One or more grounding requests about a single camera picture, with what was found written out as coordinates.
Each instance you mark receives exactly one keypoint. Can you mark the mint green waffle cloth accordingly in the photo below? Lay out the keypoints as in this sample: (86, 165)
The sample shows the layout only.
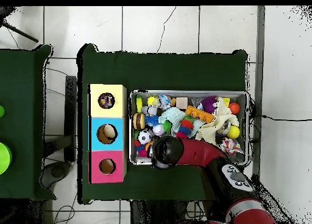
(171, 115)

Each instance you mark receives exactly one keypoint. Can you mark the toy hamburger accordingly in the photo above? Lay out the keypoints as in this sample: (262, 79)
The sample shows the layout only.
(139, 121)

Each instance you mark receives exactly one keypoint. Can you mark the grey rounded base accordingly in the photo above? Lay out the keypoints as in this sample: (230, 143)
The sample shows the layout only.
(56, 171)

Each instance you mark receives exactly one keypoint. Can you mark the black tripod leg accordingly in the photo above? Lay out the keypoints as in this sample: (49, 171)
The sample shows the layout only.
(22, 33)

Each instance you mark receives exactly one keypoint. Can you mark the small bright green object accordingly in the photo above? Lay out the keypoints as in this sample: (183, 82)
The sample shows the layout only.
(1, 111)

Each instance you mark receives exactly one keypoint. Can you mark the yellow ball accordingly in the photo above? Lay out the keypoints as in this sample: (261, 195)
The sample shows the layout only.
(233, 132)

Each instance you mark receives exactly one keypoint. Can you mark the cream waffle cloth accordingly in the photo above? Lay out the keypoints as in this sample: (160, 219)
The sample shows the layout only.
(219, 121)

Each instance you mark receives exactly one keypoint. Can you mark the dark green table cloth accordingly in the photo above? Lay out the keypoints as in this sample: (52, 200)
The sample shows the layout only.
(22, 87)
(146, 68)

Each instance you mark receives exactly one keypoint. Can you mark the wooden box with three holes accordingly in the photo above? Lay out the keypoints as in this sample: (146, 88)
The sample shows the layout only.
(117, 136)

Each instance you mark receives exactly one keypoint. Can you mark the small black white soccer ball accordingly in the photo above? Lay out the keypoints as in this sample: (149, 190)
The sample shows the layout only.
(145, 136)

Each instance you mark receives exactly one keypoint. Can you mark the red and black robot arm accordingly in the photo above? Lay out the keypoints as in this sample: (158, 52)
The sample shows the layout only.
(195, 152)

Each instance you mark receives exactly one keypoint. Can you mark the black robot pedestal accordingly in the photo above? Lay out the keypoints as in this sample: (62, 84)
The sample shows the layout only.
(158, 214)

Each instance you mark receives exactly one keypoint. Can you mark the silver plastic toy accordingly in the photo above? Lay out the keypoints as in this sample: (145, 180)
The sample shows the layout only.
(150, 110)

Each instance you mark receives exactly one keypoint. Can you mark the small orange ball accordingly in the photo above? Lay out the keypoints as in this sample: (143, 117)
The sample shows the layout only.
(234, 108)

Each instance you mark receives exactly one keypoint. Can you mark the colourful dotted cloth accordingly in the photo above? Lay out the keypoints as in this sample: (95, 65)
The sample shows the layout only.
(106, 101)
(230, 146)

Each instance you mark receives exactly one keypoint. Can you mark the purple spiky monster toy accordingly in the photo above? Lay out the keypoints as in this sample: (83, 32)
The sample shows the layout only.
(209, 104)

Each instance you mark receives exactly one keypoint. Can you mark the orange plastic building block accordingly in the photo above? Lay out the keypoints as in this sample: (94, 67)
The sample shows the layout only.
(199, 114)

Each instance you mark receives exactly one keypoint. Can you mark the bright green cup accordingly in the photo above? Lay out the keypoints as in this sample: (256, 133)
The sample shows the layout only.
(4, 158)

